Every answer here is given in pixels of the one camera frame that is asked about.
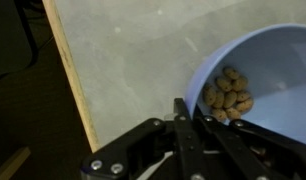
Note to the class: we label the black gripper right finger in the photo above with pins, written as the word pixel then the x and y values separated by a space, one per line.
pixel 266 153

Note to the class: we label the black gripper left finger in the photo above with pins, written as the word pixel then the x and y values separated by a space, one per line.
pixel 133 146

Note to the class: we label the blue plastic bowl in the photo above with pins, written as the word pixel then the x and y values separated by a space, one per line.
pixel 276 66

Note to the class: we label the brown chocolate chip cookie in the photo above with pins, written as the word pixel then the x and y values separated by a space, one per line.
pixel 219 100
pixel 230 99
pixel 240 83
pixel 219 114
pixel 245 106
pixel 243 96
pixel 230 72
pixel 209 95
pixel 233 113
pixel 224 84

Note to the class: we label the wooden slat-back chair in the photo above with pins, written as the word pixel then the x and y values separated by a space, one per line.
pixel 11 165

